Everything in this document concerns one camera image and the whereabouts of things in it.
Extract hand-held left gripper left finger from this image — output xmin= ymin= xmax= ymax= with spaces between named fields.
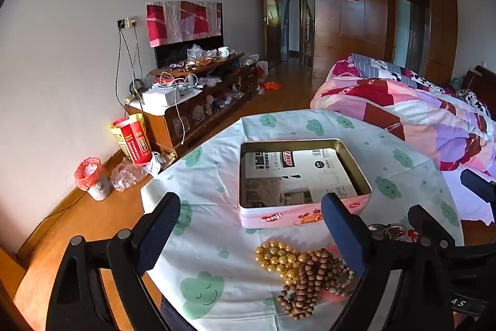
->
xmin=46 ymin=192 xmax=183 ymax=331

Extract pearl bracelet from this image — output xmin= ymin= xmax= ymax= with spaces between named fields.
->
xmin=325 ymin=260 xmax=356 ymax=297

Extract printed paper leaflet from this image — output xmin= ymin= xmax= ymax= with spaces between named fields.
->
xmin=241 ymin=148 xmax=359 ymax=208

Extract black television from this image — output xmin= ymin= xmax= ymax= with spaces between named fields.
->
xmin=154 ymin=34 xmax=224 ymax=69

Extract wooden wardrobe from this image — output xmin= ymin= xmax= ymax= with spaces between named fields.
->
xmin=256 ymin=0 xmax=458 ymax=83

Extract dark wooden headboard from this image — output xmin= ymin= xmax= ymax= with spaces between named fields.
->
xmin=464 ymin=65 xmax=496 ymax=93

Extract wooden tv cabinet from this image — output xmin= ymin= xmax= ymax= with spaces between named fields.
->
xmin=125 ymin=52 xmax=259 ymax=161

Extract black and white pillow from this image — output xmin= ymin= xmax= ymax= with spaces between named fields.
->
xmin=456 ymin=88 xmax=489 ymax=112

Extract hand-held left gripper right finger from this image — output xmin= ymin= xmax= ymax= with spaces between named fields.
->
xmin=321 ymin=192 xmax=453 ymax=331

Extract white charger cable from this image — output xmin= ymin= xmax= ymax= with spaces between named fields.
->
xmin=161 ymin=72 xmax=199 ymax=145

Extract white cardboard box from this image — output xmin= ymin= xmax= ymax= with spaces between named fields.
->
xmin=141 ymin=87 xmax=183 ymax=106

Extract gold bead necklace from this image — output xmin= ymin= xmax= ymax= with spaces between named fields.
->
xmin=255 ymin=241 xmax=311 ymax=285

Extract wooden bead bracelet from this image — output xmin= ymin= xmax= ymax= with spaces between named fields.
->
xmin=276 ymin=248 xmax=345 ymax=320

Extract wooden door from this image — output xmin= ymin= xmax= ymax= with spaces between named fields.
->
xmin=261 ymin=0 xmax=281 ymax=70

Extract cloud print tablecloth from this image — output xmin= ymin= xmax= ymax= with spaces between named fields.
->
xmin=140 ymin=109 xmax=465 ymax=321

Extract bin with red liner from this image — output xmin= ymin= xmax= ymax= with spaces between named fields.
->
xmin=74 ymin=157 xmax=111 ymax=200

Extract pink tin box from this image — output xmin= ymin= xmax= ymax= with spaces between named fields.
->
xmin=237 ymin=138 xmax=373 ymax=229

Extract white bed sheet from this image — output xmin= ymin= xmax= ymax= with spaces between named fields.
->
xmin=442 ymin=164 xmax=496 ymax=227

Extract pink patchwork quilt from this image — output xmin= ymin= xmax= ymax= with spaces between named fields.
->
xmin=309 ymin=54 xmax=496 ymax=177

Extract red patchwork dust cloth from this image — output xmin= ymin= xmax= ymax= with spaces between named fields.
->
xmin=146 ymin=1 xmax=223 ymax=48

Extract black hanging cables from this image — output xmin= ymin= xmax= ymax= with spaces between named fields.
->
xmin=115 ymin=26 xmax=146 ymax=99

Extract red cord pendant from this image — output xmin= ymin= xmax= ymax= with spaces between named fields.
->
xmin=367 ymin=223 xmax=420 ymax=243

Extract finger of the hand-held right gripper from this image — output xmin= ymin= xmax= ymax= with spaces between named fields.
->
xmin=408 ymin=204 xmax=458 ymax=254
xmin=460 ymin=169 xmax=496 ymax=204

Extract crumpled clear plastic bag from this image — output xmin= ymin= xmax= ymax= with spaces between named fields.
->
xmin=110 ymin=160 xmax=151 ymax=192

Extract red and yellow bag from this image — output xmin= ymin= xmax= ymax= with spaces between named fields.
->
xmin=109 ymin=114 xmax=153 ymax=164

